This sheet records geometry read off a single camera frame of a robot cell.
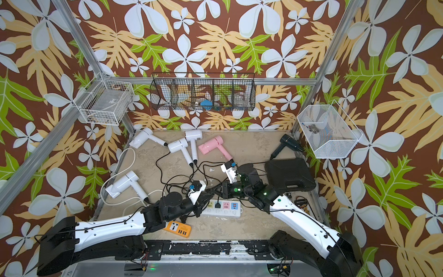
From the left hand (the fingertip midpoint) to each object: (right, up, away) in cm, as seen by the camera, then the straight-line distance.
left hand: (213, 193), depth 73 cm
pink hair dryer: (-1, +23, +35) cm, 42 cm away
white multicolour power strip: (+7, -11, +11) cm, 17 cm away
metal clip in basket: (+50, +30, +13) cm, 60 cm away
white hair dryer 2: (-16, +28, +39) cm, 50 cm away
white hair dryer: (-22, +22, +35) cm, 46 cm away
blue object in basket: (-5, +43, +21) cm, 48 cm away
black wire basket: (-7, +52, +25) cm, 58 cm away
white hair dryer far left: (-48, +27, +39) cm, 68 cm away
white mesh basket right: (+57, +27, +9) cm, 63 cm away
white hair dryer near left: (-48, +1, +18) cm, 51 cm away
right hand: (0, +2, -2) cm, 3 cm away
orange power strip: (-16, -18, +5) cm, 24 cm away
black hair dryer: (+45, +24, +35) cm, 62 cm away
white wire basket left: (-53, +42, +12) cm, 69 cm away
